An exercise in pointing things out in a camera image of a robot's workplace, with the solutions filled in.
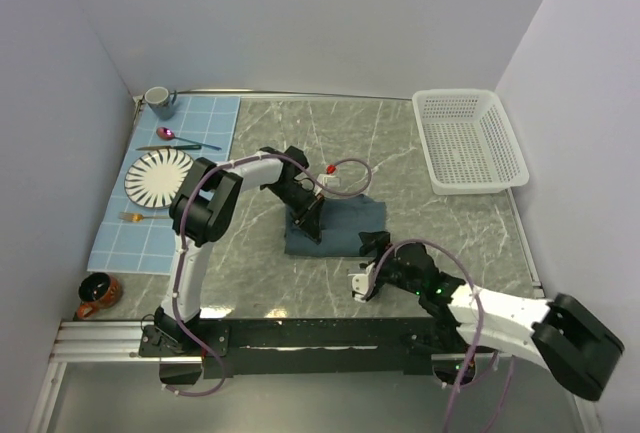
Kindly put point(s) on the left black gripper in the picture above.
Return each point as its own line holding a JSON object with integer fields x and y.
{"x": 310, "y": 223}

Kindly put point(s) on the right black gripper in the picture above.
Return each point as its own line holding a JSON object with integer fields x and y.
{"x": 372, "y": 240}

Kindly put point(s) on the blue-grey t-shirt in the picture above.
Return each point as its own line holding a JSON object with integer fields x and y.
{"x": 341, "y": 223}

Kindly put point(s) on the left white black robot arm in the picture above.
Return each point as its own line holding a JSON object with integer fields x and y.
{"x": 202, "y": 212}

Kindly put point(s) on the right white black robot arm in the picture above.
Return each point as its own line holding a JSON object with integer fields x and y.
{"x": 559, "y": 334}

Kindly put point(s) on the white perforated plastic basket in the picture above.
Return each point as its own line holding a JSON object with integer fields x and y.
{"x": 469, "y": 144}

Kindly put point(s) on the white blue striped plate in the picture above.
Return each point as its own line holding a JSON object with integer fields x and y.
{"x": 154, "y": 179}

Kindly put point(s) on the iridescent purple spoon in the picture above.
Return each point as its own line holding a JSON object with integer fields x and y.
{"x": 167, "y": 134}

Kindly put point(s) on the blue checked placemat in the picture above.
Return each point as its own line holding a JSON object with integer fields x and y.
{"x": 147, "y": 247}

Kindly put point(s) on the gold fork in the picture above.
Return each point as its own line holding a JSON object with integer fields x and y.
{"x": 133, "y": 217}

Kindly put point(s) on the grey mug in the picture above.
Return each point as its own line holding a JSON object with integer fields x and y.
{"x": 161, "y": 101}

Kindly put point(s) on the brown orange ceramic mug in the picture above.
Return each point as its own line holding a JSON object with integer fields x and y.
{"x": 97, "y": 292}

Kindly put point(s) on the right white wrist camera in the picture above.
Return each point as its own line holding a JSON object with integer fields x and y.
{"x": 362, "y": 282}

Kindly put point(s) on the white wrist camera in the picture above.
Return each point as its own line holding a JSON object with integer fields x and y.
{"x": 362, "y": 282}
{"x": 331, "y": 181}

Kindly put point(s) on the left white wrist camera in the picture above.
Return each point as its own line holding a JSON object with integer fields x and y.
{"x": 331, "y": 181}

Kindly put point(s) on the aluminium frame rail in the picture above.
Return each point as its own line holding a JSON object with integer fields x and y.
{"x": 122, "y": 340}

